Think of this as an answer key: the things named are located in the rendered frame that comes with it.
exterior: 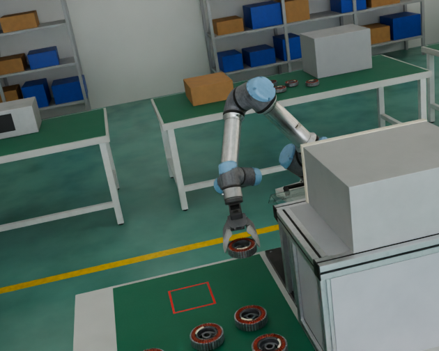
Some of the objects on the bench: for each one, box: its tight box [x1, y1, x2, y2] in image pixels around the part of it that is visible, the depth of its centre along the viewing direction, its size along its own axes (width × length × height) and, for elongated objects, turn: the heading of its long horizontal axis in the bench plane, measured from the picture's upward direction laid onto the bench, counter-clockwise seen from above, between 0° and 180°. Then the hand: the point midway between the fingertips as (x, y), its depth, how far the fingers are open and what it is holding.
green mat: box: [113, 254, 315, 351], centre depth 200 cm, size 94×61×1 cm, turn 32°
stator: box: [252, 334, 288, 351], centre depth 188 cm, size 11×11×4 cm
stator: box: [190, 323, 224, 351], centre depth 198 cm, size 11×11×4 cm
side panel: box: [288, 237, 337, 351], centre depth 183 cm, size 28×3×32 cm, turn 32°
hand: (242, 249), depth 230 cm, fingers closed on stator, 13 cm apart
